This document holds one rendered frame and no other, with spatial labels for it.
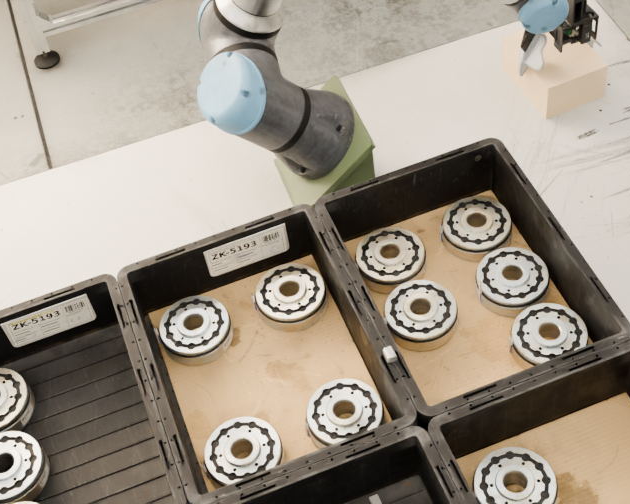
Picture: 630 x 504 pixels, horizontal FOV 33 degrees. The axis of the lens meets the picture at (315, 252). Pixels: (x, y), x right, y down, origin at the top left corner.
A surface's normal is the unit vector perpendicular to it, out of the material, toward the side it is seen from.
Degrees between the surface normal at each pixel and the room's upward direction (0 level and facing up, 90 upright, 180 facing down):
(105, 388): 0
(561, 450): 0
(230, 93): 42
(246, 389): 0
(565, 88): 90
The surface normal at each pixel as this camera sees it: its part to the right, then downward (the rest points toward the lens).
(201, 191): -0.11, -0.62
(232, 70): -0.67, -0.15
